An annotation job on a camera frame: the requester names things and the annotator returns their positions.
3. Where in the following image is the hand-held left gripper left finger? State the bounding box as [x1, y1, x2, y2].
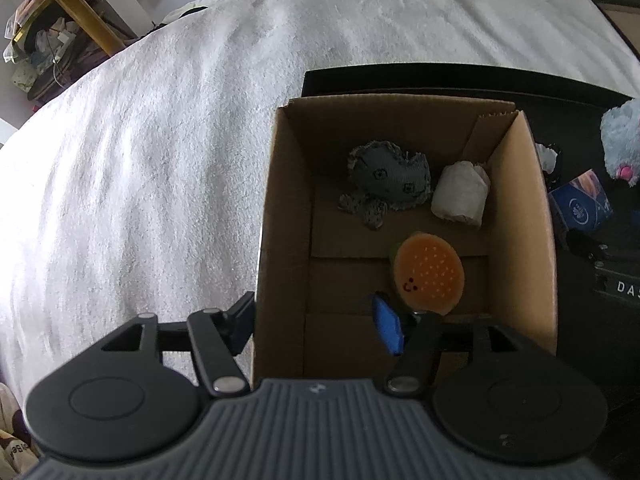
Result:
[102, 290, 257, 395]

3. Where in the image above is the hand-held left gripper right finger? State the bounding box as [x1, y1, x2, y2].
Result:
[372, 293, 554, 396]

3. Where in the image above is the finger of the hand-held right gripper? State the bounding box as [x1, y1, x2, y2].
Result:
[564, 229, 609, 262]

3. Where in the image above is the orange burger plush toy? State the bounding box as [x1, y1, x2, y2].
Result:
[388, 231, 466, 317]

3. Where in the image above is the black tray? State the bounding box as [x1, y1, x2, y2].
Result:
[301, 62, 640, 413]

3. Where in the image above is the brown cardboard box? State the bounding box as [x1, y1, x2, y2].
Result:
[252, 94, 559, 381]

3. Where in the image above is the white paper ball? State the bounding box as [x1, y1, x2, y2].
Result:
[430, 159, 492, 227]

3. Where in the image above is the grey octopus plush toy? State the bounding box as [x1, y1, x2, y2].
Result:
[338, 140, 432, 231]

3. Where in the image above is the blue packet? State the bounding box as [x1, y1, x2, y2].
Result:
[547, 168, 614, 234]

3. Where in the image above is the small white crumpled object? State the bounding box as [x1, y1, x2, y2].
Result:
[534, 142, 559, 176]

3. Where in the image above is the blue and pink plush toy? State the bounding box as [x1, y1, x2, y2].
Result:
[599, 99, 640, 185]

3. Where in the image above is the white blanket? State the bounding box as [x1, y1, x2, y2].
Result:
[0, 0, 640, 401]

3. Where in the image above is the printed cloth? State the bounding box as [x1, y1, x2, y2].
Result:
[0, 382, 42, 477]

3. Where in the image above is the round table with yellow leg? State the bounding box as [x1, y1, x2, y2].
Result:
[12, 0, 127, 56]

